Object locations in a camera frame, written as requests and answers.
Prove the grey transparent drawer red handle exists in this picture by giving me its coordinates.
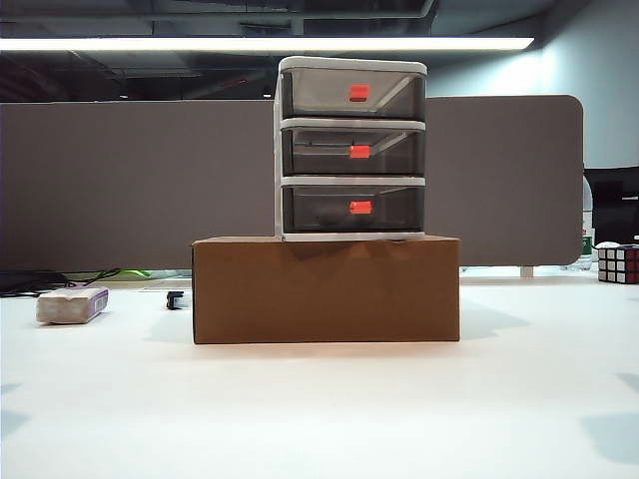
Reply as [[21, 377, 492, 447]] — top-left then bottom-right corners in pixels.
[[281, 71, 426, 121], [282, 128, 426, 177], [282, 185, 426, 235]]

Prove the brown cardboard box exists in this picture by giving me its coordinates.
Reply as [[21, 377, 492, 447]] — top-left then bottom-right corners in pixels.
[[190, 234, 461, 345]]

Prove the brown desk divider panel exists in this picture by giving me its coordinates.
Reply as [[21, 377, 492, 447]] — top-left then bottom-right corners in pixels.
[[0, 94, 586, 274]]

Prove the long ceiling light strip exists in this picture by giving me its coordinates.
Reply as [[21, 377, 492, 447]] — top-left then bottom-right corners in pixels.
[[0, 35, 536, 52]]

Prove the beige packet purple label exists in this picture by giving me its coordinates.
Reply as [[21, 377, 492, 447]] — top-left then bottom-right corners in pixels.
[[34, 285, 111, 326]]

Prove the clear water bottle green label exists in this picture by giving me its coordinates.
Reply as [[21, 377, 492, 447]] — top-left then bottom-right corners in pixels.
[[580, 174, 596, 271]]

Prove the black monitor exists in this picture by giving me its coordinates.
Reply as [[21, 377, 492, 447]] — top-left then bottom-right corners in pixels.
[[583, 166, 639, 246]]

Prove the rubik's cube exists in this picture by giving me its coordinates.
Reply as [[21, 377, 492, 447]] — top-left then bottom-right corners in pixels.
[[596, 242, 639, 286]]

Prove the white plastic drawer cabinet frame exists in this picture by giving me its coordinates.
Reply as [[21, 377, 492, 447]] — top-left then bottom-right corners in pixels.
[[273, 55, 428, 243]]

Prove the black cables bundle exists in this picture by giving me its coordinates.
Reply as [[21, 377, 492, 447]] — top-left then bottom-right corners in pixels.
[[0, 267, 124, 298]]

